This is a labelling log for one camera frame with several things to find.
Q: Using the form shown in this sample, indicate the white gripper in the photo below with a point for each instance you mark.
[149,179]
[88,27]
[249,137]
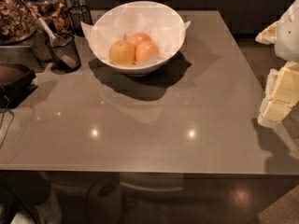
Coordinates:
[288,36]

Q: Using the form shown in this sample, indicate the orange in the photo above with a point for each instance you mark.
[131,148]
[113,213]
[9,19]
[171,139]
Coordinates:
[144,50]
[136,38]
[122,52]

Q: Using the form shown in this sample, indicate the white paper bowl liner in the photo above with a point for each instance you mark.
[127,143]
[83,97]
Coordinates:
[162,25]

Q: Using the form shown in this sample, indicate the white ceramic bowl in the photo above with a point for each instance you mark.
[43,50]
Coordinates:
[137,66]

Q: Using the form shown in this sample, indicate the small black mesh cup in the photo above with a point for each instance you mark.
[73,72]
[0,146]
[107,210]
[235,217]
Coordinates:
[78,15]

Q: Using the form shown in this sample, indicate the black mesh cup with scoop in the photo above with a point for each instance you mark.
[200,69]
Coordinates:
[64,52]

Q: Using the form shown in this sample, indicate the metal serving scoop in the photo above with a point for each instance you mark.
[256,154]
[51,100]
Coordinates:
[47,26]

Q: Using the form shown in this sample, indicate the dark brown device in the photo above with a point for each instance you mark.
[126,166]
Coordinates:
[16,83]

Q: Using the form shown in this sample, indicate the large glass snack jar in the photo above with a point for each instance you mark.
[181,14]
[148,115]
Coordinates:
[16,22]

